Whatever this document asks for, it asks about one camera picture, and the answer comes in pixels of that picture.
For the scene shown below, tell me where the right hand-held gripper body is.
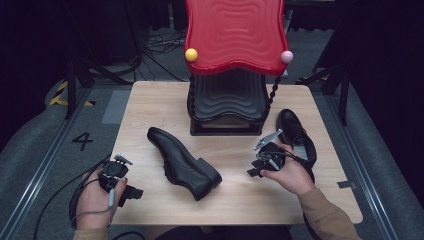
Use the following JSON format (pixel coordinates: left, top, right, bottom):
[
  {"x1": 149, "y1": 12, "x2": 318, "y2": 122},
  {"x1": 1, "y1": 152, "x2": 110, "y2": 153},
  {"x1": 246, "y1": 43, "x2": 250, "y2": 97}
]
[{"x1": 253, "y1": 129, "x2": 286, "y2": 173}]

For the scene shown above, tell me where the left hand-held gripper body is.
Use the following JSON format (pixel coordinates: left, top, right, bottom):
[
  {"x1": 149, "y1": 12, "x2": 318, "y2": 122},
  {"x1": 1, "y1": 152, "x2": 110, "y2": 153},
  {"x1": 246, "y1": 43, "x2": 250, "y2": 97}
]
[{"x1": 98, "y1": 153, "x2": 134, "y2": 194}]

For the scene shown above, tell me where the black leather shoe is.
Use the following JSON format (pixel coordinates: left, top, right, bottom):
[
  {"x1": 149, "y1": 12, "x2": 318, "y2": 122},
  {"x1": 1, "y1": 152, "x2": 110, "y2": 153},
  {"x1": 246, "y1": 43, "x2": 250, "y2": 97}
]
[
  {"x1": 146, "y1": 126, "x2": 223, "y2": 202},
  {"x1": 275, "y1": 108, "x2": 318, "y2": 169}
]

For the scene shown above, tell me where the red and black shoe rack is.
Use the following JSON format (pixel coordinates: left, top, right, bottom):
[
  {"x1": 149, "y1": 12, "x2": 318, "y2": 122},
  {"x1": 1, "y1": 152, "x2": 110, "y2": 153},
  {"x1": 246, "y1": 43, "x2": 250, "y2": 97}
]
[{"x1": 184, "y1": 0, "x2": 294, "y2": 137}]

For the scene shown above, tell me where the person's left hand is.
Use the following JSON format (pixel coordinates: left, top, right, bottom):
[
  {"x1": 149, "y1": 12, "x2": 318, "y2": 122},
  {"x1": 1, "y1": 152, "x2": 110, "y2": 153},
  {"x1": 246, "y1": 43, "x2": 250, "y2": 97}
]
[{"x1": 75, "y1": 167, "x2": 129, "y2": 231}]

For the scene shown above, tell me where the person's right hand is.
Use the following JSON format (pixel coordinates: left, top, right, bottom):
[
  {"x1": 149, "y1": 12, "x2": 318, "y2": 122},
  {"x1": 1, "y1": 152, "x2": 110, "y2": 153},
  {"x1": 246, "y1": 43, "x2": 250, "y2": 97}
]
[{"x1": 259, "y1": 143, "x2": 316, "y2": 197}]

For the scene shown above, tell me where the grey tape strip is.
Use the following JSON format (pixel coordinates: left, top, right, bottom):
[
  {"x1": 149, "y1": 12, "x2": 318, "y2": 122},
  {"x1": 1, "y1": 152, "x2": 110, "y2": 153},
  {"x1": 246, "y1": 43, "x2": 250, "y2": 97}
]
[{"x1": 336, "y1": 180, "x2": 357, "y2": 190}]

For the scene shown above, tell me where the yellow and black floor tape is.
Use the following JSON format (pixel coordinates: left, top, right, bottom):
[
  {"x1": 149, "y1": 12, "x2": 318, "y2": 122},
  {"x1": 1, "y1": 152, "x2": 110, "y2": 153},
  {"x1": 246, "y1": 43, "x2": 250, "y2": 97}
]
[{"x1": 48, "y1": 81, "x2": 96, "y2": 108}]

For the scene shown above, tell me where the grey cable with plug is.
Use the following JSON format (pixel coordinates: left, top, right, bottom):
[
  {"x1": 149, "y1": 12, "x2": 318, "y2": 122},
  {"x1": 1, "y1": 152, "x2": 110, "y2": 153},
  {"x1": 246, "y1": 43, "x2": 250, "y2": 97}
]
[{"x1": 69, "y1": 188, "x2": 116, "y2": 228}]

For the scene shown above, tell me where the thin black cable loop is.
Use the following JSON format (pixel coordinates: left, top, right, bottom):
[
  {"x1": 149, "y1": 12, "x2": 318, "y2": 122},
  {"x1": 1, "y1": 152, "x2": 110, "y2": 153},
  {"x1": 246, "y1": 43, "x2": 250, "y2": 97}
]
[{"x1": 111, "y1": 230, "x2": 147, "y2": 240}]

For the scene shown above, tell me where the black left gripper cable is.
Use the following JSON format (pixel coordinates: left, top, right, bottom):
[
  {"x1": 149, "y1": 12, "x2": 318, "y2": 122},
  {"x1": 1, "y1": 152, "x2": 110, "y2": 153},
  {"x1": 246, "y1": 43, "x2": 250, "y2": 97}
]
[{"x1": 33, "y1": 153, "x2": 113, "y2": 240}]

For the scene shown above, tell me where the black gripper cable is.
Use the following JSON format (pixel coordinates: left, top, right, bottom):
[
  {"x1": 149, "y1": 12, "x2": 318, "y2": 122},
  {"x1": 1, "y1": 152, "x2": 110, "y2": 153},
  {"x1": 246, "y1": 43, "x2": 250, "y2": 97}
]
[
  {"x1": 258, "y1": 149, "x2": 323, "y2": 240},
  {"x1": 33, "y1": 153, "x2": 113, "y2": 240}
]

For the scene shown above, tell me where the metal floor rail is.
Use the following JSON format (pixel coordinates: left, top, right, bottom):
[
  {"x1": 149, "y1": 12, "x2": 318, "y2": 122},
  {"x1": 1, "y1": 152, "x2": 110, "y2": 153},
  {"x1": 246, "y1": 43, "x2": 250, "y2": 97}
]
[
  {"x1": 0, "y1": 87, "x2": 93, "y2": 240},
  {"x1": 324, "y1": 93, "x2": 399, "y2": 240}
]

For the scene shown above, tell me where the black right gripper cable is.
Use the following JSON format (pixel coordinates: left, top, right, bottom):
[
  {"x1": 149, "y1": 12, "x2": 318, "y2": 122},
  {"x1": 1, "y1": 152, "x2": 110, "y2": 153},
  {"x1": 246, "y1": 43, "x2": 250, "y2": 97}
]
[{"x1": 258, "y1": 149, "x2": 323, "y2": 240}]

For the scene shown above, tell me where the bundle of floor cables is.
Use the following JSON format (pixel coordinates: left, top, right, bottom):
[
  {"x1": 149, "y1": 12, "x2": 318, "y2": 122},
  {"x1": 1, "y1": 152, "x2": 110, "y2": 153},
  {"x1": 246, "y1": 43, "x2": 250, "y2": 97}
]
[{"x1": 142, "y1": 27, "x2": 188, "y2": 83}]

